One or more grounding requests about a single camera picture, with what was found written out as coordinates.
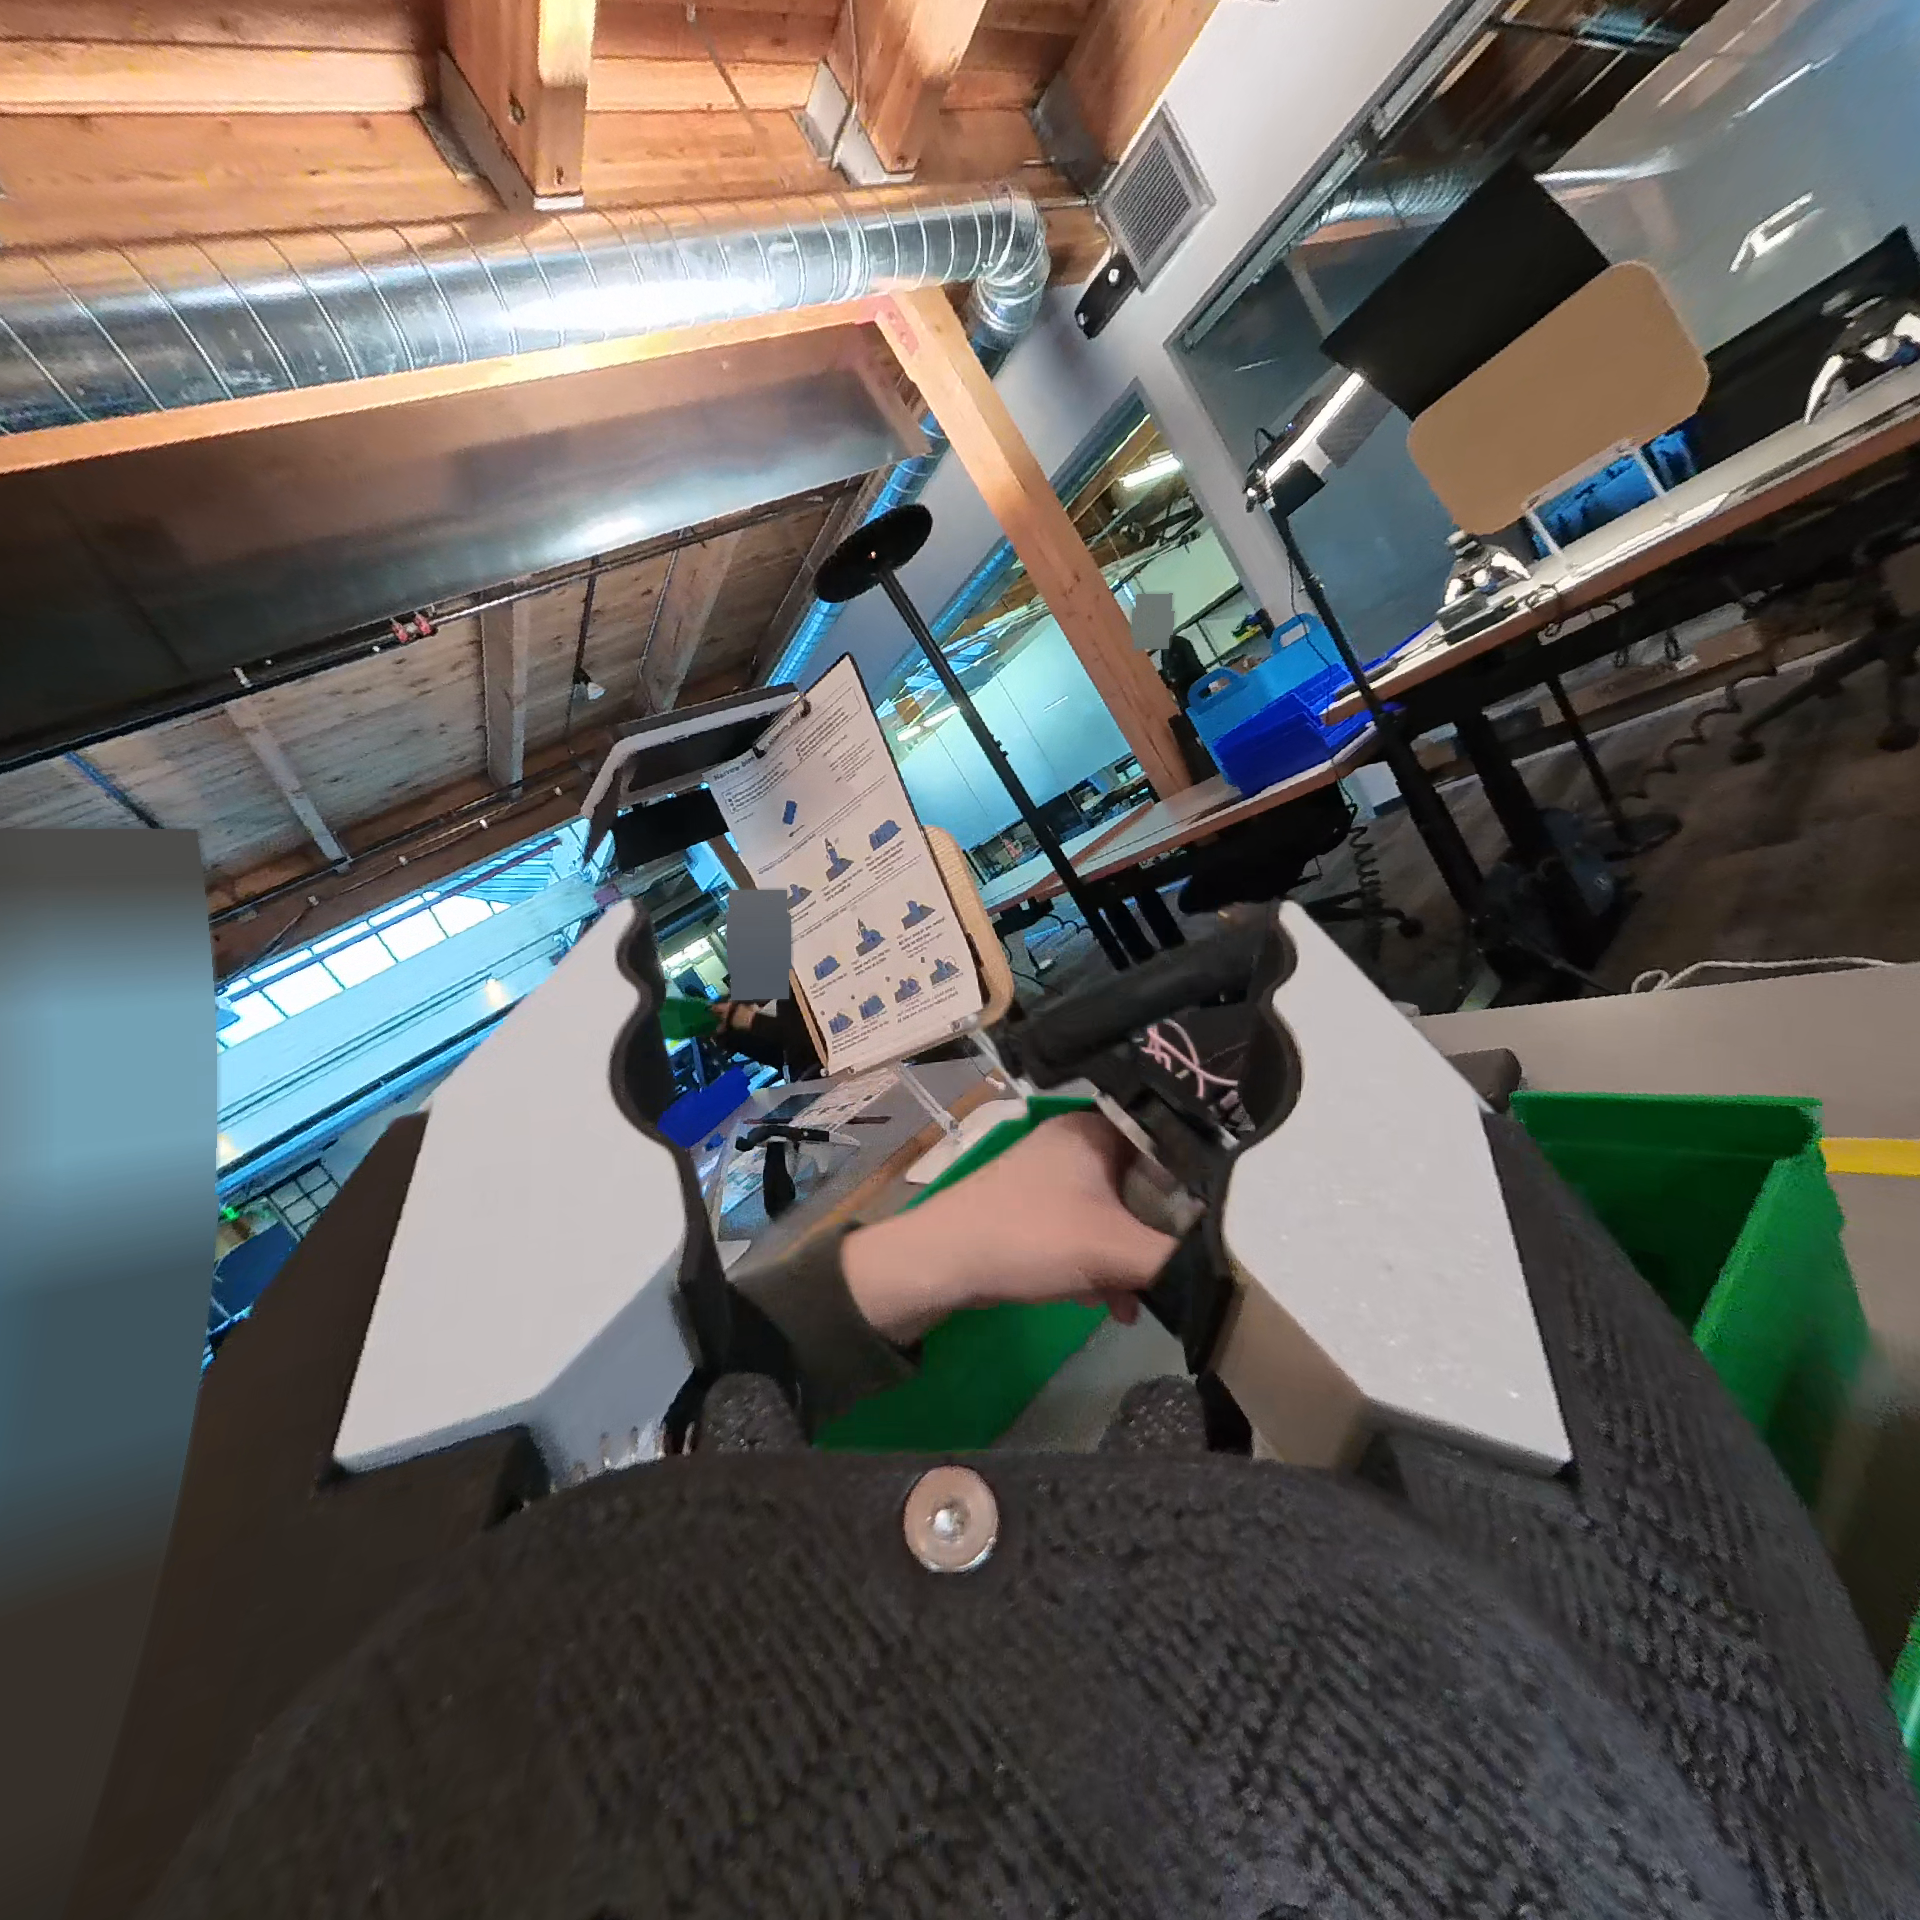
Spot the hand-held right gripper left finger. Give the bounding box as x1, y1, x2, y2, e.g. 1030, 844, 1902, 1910
333, 898, 735, 1484

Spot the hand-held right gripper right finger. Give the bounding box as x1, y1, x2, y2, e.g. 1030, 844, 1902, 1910
1187, 900, 1575, 1478

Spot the green plastic bin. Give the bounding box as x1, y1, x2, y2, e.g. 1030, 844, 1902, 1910
810, 1094, 1111, 1452
1506, 1092, 1883, 1516

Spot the stack of blue bins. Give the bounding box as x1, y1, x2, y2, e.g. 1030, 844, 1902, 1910
1185, 613, 1412, 796

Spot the person's left hand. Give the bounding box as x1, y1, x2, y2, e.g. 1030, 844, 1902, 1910
840, 1112, 1204, 1346

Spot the black office chair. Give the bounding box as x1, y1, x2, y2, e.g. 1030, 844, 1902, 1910
1175, 781, 1419, 945

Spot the wooden top office desk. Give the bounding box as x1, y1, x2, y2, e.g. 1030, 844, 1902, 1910
1335, 402, 1920, 886
974, 743, 1359, 971

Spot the wooden board instruction sheet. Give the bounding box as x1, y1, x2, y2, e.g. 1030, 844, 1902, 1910
706, 656, 1016, 1077

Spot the white framed screen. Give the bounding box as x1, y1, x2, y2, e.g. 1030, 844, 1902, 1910
582, 683, 806, 872

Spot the black light stand tripod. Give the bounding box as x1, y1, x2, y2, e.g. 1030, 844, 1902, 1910
1241, 424, 1593, 994

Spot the black floor lamp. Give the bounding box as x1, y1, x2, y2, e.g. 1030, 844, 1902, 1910
815, 505, 1135, 975

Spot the blank tan wooden board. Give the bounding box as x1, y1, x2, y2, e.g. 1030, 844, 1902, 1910
1406, 263, 1712, 537

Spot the white black robot claw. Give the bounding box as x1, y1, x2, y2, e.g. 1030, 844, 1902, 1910
1808, 297, 1920, 410

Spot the wall vent grille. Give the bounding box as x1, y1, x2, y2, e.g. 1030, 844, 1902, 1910
1099, 103, 1218, 289

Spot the silver air duct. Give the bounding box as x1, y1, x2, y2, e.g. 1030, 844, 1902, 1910
0, 189, 1053, 437

